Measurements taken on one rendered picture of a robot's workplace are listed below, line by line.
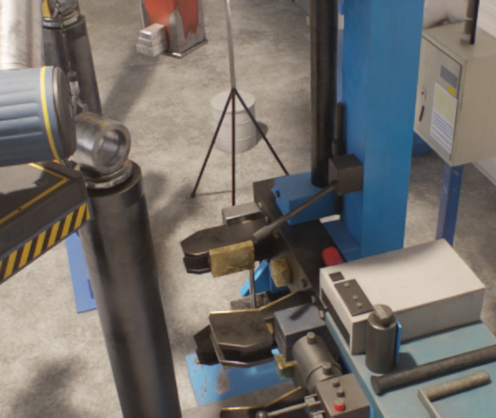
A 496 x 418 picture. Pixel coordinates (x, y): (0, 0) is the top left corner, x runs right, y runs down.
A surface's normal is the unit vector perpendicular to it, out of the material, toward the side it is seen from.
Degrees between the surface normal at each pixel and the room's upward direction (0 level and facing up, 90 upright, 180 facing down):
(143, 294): 90
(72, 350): 0
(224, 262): 90
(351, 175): 90
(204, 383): 0
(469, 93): 90
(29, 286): 0
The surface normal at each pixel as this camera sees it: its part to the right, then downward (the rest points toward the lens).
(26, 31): 0.58, -0.51
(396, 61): 0.29, 0.54
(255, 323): -0.06, -0.81
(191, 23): 0.82, 0.29
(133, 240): 0.65, 0.40
